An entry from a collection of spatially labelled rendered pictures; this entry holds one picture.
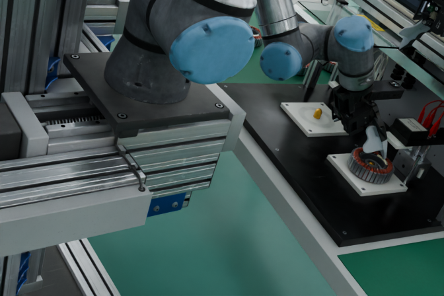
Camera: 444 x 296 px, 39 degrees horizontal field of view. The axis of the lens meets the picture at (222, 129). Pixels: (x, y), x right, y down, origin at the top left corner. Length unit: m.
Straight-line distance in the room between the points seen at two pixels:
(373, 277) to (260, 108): 0.60
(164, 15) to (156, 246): 1.49
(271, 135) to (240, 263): 0.86
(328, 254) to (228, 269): 1.02
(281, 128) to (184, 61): 0.82
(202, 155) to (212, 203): 1.38
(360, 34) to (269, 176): 0.42
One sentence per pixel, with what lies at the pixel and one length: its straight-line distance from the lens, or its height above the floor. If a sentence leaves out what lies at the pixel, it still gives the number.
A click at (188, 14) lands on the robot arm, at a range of 0.86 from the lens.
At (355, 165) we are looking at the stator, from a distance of 1.54.
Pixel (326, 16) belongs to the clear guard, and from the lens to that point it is 1.62.
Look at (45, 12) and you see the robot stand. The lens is 1.11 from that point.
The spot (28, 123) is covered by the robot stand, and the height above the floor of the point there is 0.99.
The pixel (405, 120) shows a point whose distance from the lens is 1.59.
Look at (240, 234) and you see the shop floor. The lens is 2.47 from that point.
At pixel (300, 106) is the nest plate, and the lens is 1.77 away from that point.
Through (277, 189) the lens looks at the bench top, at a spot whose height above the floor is 0.75.
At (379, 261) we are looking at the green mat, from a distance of 1.38.
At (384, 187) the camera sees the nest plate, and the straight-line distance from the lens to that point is 1.56.
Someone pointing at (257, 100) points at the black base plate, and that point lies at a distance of 1.74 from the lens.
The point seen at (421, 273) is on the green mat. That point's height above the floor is 0.75.
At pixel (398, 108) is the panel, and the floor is 0.83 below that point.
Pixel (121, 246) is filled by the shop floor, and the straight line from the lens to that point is 2.28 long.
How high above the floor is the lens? 1.56
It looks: 31 degrees down
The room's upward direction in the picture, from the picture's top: 18 degrees clockwise
